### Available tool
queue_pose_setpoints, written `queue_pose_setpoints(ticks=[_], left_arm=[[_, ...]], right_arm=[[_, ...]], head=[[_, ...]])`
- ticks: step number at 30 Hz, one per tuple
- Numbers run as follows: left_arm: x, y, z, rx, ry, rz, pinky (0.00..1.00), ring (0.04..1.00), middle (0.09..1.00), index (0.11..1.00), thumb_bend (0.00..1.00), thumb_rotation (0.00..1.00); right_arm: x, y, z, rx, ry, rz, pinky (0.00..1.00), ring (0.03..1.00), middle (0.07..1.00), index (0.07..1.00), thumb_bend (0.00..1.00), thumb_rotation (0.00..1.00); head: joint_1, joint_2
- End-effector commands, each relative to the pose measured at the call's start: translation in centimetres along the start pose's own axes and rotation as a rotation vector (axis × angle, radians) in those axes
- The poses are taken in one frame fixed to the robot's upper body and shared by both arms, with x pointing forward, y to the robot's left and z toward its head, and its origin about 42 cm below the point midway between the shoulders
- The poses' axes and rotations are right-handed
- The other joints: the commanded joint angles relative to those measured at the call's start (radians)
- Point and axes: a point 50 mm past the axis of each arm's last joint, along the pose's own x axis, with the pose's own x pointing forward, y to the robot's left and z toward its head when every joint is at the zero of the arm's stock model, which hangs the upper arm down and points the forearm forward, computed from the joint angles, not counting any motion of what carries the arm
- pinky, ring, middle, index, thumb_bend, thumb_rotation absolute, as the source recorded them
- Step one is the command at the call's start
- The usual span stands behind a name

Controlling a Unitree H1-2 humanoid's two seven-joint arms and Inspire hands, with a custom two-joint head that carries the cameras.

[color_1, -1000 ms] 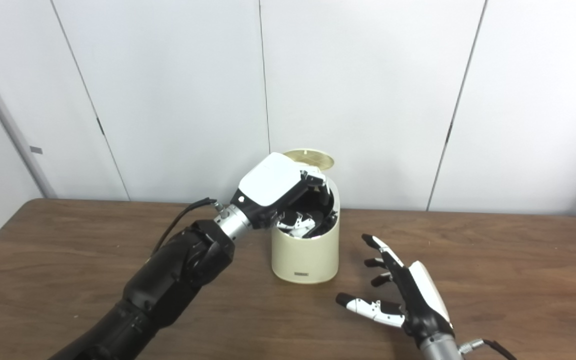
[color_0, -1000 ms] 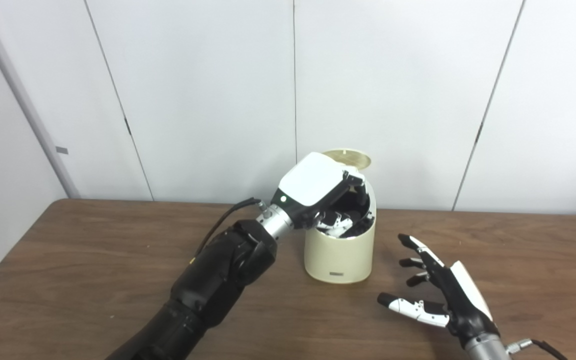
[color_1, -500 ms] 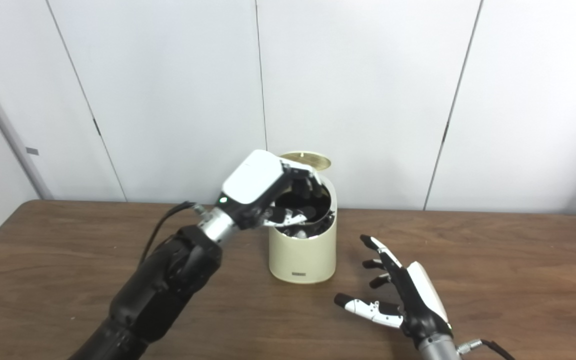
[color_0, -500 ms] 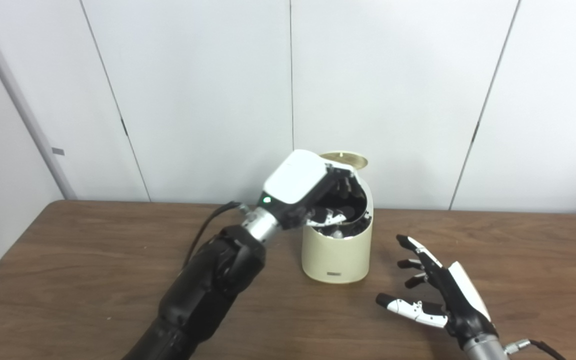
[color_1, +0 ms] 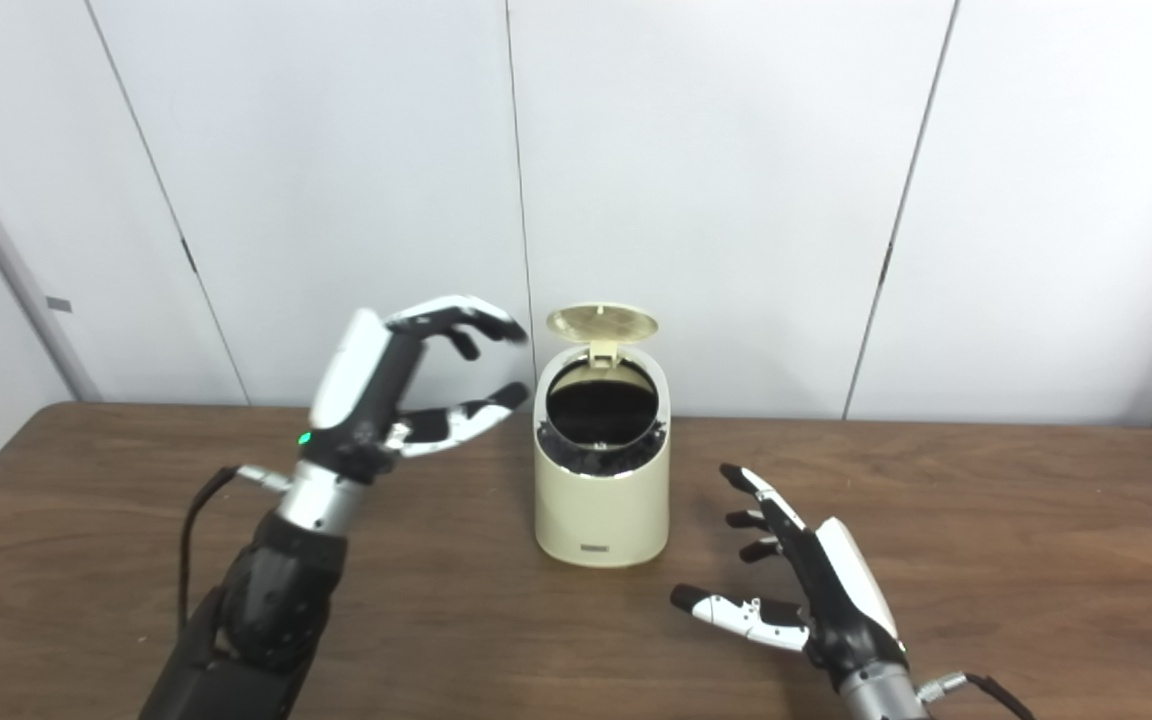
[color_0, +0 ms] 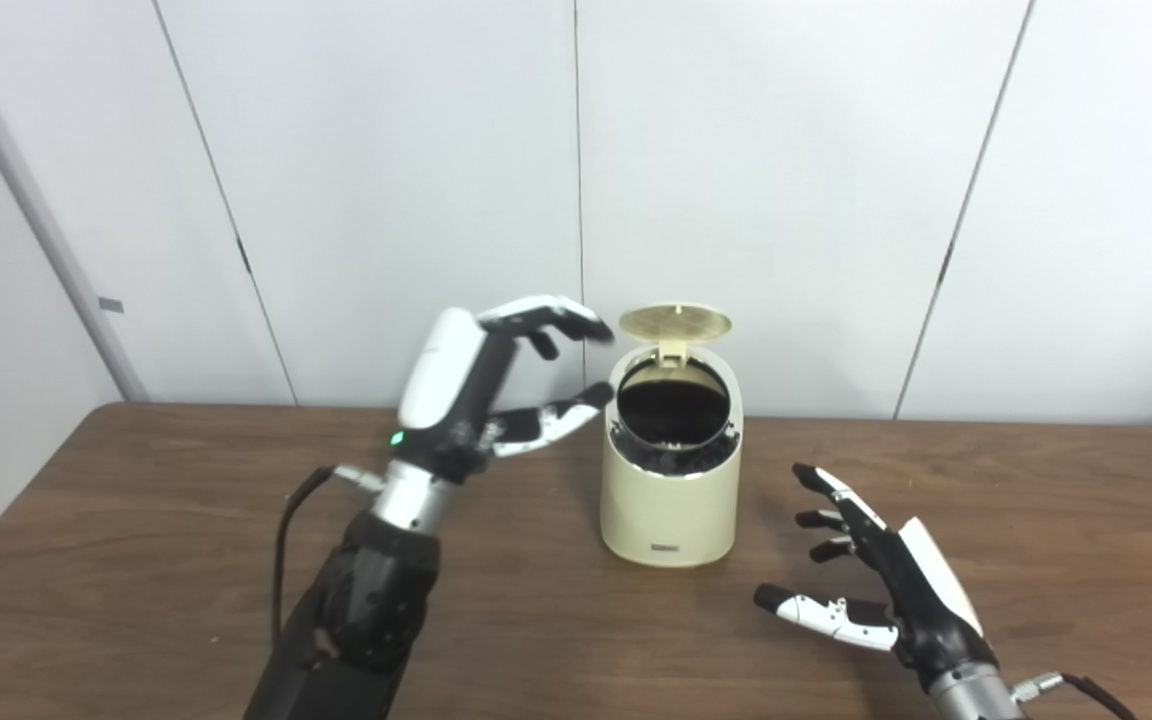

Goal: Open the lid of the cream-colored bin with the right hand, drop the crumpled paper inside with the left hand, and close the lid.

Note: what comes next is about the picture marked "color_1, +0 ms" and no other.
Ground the cream-colored bin body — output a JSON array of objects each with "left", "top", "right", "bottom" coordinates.
[{"left": 534, "top": 303, "right": 672, "bottom": 569}]

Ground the grey wall corner post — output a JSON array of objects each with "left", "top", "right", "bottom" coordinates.
[{"left": 0, "top": 110, "right": 102, "bottom": 403}]

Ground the cream round bin lid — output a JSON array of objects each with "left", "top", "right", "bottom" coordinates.
[{"left": 546, "top": 303, "right": 659, "bottom": 366}]

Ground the black bin liner bag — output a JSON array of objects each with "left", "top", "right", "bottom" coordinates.
[{"left": 539, "top": 358, "right": 665, "bottom": 477}]

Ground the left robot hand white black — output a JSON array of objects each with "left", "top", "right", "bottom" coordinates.
[{"left": 298, "top": 295, "right": 531, "bottom": 486}]

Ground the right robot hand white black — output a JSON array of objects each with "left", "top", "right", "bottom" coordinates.
[{"left": 671, "top": 463, "right": 909, "bottom": 691}]

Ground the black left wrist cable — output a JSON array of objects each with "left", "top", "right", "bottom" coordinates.
[{"left": 176, "top": 464, "right": 293, "bottom": 631}]

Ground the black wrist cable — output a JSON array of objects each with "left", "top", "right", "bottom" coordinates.
[
  {"left": 176, "top": 464, "right": 293, "bottom": 631},
  {"left": 916, "top": 672, "right": 1037, "bottom": 720}
]

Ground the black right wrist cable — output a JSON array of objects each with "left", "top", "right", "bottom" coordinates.
[{"left": 916, "top": 672, "right": 1037, "bottom": 720}]

